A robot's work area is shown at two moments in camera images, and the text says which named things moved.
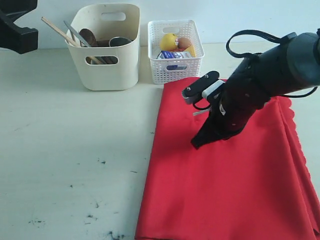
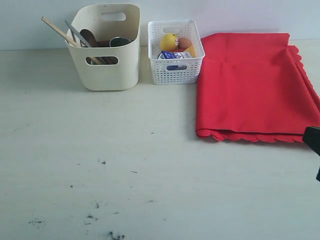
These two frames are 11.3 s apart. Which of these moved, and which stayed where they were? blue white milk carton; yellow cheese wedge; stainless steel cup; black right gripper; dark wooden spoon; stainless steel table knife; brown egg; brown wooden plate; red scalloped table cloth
Moved: stainless steel table knife; red scalloped table cloth; black right gripper
Stayed: stainless steel cup; dark wooden spoon; brown egg; brown wooden plate; yellow cheese wedge; blue white milk carton
